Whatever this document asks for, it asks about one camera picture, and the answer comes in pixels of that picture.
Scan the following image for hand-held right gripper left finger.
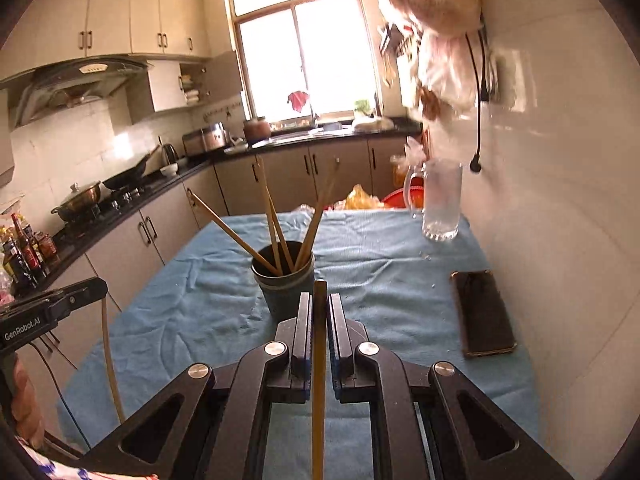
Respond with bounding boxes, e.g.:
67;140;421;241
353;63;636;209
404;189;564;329
75;292;315;480

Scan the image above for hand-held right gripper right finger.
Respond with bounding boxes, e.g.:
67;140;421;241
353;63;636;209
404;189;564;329
327;292;576;480

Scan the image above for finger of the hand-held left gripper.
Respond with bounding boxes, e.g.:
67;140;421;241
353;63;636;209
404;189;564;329
49;276;109;322

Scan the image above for dark grey utensil holder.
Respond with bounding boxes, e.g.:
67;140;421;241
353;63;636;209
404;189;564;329
250;240;316;324

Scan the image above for person's left hand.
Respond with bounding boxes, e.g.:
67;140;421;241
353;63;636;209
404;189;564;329
9;354;46;451

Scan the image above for group of sauce bottles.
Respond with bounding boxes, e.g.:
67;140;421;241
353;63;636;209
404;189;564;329
0;211;62;297

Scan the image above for beige lower cabinets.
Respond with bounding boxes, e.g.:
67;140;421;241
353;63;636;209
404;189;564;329
0;137;426;441

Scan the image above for beige cabinets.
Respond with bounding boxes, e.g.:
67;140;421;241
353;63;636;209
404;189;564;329
0;0;246;126
0;137;426;441

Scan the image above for steel pot with lid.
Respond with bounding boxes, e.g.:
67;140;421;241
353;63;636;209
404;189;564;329
50;182;104;224

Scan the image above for blue table cloth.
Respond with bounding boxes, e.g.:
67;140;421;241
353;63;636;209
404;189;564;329
56;207;542;480

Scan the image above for black wok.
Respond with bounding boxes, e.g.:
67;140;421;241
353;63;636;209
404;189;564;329
101;144;162;192

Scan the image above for orange plastic bag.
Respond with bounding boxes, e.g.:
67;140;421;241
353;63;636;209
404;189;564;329
332;184;385;212

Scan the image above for smartphone in brown case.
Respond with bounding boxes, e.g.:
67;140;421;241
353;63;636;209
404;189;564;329
449;269;518;360

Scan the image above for red plastic basin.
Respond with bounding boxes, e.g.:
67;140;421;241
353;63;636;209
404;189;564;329
381;187;427;210

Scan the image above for person's patterned clothing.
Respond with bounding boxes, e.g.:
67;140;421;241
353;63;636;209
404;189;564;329
19;446;160;480

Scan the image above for clear glass mug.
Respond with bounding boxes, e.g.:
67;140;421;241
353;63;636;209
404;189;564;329
402;159;464;242

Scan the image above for black kitchen countertop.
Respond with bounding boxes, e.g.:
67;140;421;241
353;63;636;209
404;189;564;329
0;120;423;301

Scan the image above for stainless steel kitchen appliance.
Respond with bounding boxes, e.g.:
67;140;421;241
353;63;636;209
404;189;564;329
181;121;230;157

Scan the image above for range hood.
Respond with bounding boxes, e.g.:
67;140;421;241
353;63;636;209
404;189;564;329
0;56;155;130

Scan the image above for brown clay pot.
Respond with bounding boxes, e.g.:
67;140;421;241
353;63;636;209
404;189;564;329
243;115;272;144

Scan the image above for stacked bowls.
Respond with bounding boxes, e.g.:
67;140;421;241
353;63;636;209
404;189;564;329
180;73;202;107

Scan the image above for kitchen window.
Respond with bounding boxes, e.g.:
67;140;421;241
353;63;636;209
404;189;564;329
227;0;383;123

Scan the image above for beige upper cabinets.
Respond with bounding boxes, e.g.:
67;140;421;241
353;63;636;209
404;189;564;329
0;0;246;126

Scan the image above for hanging plastic bags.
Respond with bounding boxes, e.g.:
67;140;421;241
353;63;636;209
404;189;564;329
376;0;485;122

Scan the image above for blue cable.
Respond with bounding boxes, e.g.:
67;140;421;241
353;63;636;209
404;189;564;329
47;352;93;450

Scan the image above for black plug with cable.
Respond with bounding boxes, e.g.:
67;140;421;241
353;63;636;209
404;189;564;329
464;30;490;174

